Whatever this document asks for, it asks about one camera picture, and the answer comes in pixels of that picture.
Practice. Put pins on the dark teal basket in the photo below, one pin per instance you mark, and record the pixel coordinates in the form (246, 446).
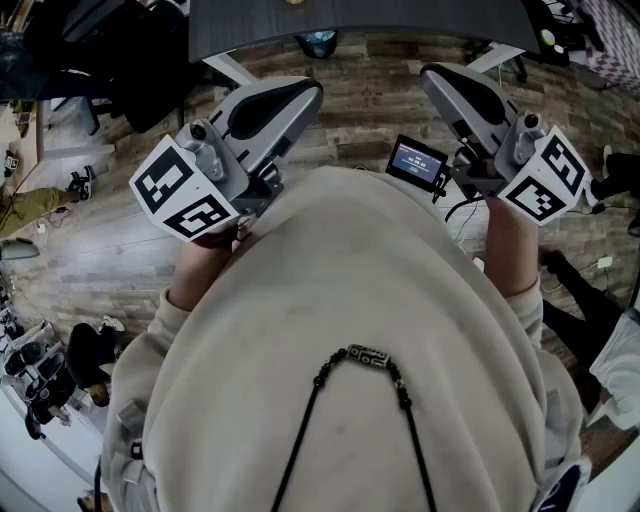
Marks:
(316, 42)

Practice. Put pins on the small black display screen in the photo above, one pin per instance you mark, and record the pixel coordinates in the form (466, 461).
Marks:
(412, 162)

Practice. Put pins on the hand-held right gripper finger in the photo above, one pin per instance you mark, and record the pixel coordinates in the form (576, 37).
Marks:
(492, 92)
(450, 107)

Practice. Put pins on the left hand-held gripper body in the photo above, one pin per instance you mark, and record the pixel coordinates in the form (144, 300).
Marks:
(170, 180)

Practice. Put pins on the white table leg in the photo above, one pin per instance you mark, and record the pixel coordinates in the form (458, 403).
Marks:
(230, 67)
(495, 55)

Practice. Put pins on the person's right forearm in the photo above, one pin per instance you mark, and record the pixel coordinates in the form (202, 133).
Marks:
(510, 250)

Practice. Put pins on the purple white checkered panel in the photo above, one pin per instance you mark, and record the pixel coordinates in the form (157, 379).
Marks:
(620, 40)

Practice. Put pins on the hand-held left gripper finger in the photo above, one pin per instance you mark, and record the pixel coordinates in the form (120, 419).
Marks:
(250, 97)
(280, 132)

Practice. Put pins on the person's left forearm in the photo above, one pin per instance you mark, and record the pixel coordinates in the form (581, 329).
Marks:
(197, 275)

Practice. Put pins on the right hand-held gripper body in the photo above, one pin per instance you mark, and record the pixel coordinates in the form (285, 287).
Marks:
(530, 200)

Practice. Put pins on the black office chair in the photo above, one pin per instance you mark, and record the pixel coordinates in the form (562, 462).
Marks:
(150, 75)

